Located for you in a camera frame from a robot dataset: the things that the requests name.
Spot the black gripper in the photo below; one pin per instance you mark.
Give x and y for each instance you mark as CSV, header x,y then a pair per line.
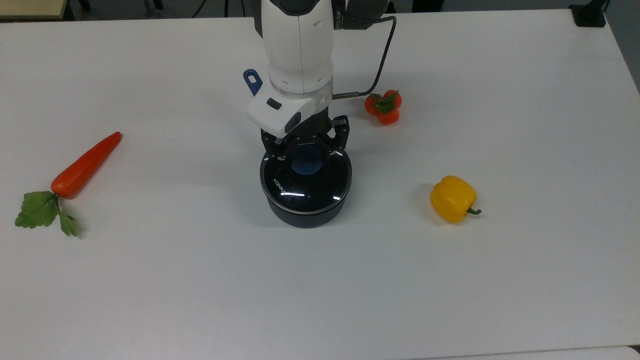
x,y
315,125

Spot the glass lid with blue knob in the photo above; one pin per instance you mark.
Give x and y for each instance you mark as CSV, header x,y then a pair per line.
x,y
306,185

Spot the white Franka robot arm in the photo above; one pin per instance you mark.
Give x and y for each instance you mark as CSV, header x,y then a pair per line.
x,y
300,50

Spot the red toy tomato cluster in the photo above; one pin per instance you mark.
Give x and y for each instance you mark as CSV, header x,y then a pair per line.
x,y
384,110

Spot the yellow toy bell pepper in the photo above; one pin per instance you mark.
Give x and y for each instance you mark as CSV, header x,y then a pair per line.
x,y
451,198

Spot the orange toy carrot with leaves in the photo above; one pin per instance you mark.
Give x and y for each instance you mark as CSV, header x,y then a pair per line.
x,y
82,167

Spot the light wooden table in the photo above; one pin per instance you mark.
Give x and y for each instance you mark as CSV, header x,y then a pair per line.
x,y
30,7

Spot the black table clamp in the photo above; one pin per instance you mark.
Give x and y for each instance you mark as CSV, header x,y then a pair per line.
x,y
589,15

